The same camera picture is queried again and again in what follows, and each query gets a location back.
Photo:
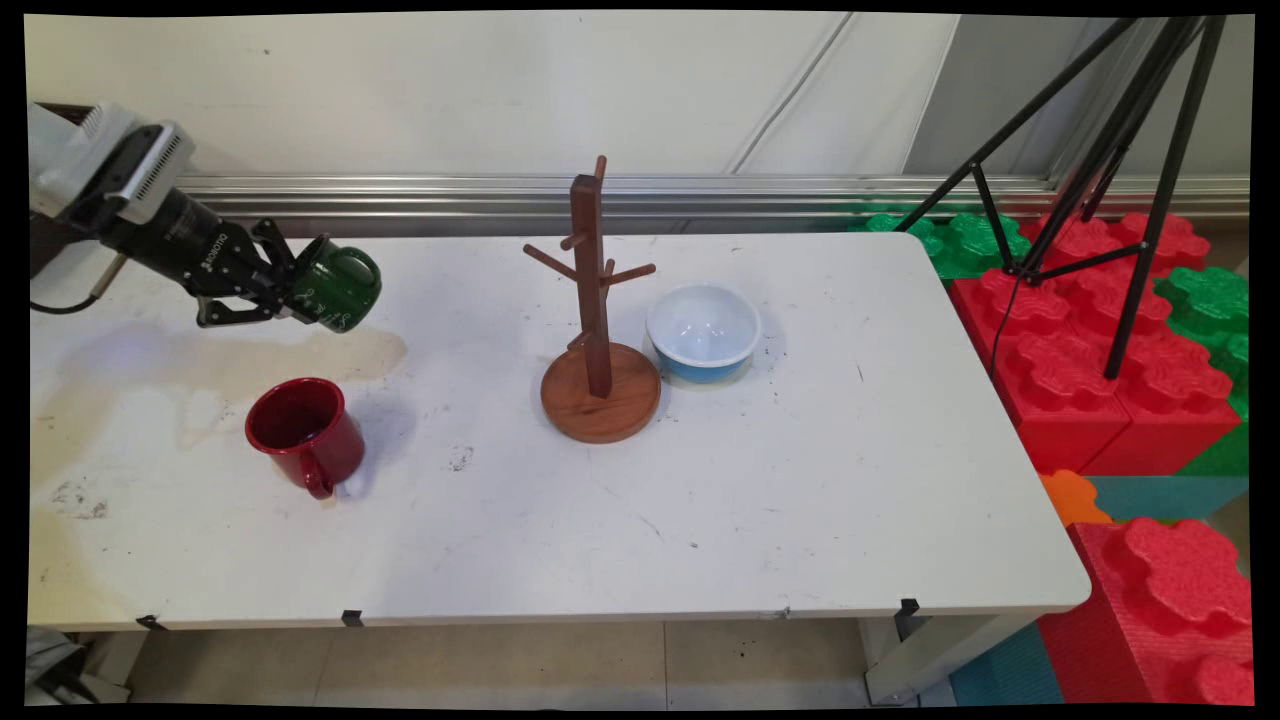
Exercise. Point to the white wall conduit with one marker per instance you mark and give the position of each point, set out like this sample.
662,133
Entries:
790,95

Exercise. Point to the large red foam block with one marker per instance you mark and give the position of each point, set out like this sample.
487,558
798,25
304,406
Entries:
1150,610
1080,380

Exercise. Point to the black tripod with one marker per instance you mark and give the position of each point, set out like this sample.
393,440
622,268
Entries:
1150,190

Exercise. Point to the teal foam block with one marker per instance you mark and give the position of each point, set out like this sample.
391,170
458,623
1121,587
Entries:
1170,497
1005,670

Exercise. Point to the blue and white bowl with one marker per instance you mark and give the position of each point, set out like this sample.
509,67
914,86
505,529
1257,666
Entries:
703,325

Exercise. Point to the green foam block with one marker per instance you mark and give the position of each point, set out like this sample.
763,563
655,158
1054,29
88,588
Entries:
960,245
1215,310

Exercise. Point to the green mug with white print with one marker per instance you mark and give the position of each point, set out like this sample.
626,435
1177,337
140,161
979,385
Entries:
345,285

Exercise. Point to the aluminium wall rail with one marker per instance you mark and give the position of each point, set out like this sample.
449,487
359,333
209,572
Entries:
800,195

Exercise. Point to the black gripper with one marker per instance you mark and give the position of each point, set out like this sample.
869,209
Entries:
195,248

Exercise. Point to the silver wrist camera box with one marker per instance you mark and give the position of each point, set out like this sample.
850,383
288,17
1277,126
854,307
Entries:
160,170

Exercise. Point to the white table leg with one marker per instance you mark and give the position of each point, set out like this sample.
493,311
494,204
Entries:
930,660

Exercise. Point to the red ceramic mug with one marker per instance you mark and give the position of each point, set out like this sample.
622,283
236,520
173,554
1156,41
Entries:
330,450

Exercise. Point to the wooden mug tree stand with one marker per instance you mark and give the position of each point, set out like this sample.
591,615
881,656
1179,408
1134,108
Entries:
600,400

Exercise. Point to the orange foam block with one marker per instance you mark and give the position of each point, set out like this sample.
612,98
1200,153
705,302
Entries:
1072,498

